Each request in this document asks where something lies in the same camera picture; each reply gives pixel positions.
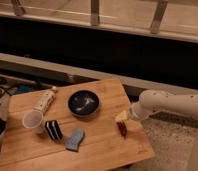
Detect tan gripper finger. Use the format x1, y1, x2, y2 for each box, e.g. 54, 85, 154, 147
115, 110, 129, 123

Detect black and white striped eraser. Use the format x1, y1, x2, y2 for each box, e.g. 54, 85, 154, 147
45, 120, 63, 140

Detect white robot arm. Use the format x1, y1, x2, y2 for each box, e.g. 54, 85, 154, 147
115, 90, 198, 171

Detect wooden table board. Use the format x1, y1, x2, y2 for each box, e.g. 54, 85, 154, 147
0, 79, 154, 171

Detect black bowl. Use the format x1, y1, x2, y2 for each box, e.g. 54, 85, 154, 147
68, 90, 100, 118

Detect blue sponge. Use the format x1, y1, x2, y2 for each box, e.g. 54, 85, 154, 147
65, 129, 85, 152

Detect white spotted bottle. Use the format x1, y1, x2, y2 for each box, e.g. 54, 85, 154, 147
34, 86, 57, 113

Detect white plastic cup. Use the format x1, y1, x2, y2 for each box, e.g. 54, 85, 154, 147
22, 110, 44, 134

